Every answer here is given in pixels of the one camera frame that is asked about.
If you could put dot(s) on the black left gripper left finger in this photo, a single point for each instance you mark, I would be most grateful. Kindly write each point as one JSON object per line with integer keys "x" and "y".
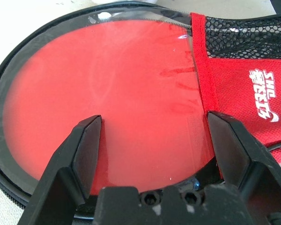
{"x": 70, "y": 168}

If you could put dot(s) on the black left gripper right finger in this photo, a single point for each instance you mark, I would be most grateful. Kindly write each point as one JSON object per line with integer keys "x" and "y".
{"x": 243, "y": 152}

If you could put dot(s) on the red black paddle case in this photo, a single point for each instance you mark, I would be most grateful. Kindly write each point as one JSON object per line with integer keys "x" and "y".
{"x": 236, "y": 77}

